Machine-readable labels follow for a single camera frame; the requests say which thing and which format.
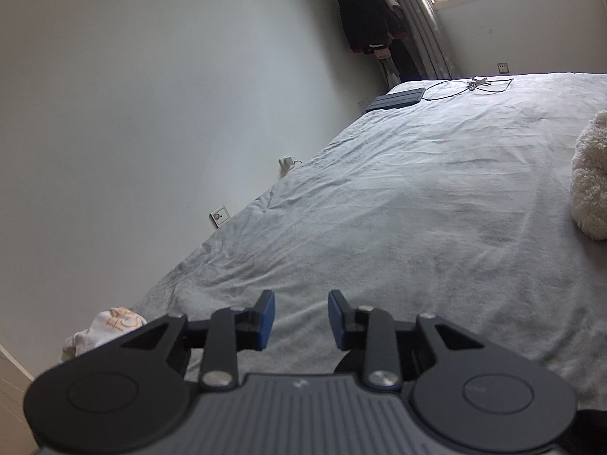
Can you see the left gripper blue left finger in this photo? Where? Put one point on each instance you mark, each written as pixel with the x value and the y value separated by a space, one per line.
pixel 230 331

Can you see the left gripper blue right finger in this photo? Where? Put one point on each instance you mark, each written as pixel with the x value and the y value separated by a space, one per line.
pixel 370 331

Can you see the black and cream raglan sweatshirt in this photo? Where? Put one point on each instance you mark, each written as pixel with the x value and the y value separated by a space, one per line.
pixel 351 363

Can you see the dark clothes hanging on rack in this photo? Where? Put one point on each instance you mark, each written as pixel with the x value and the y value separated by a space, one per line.
pixel 378 28

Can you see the white printed cloth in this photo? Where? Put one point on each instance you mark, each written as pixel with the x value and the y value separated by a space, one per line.
pixel 108 325

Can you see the grey bed sheet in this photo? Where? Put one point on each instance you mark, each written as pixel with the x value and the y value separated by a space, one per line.
pixel 458 205

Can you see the white plush dog toy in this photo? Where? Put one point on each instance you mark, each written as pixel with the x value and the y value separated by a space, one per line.
pixel 588 179

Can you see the grey dotted curtain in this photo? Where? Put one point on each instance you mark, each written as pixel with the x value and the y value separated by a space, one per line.
pixel 431 45

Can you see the wall socket with sticker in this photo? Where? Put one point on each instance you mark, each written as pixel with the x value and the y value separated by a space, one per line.
pixel 219 216

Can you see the white wall plug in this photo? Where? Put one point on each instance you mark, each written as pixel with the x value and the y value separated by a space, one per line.
pixel 288 163

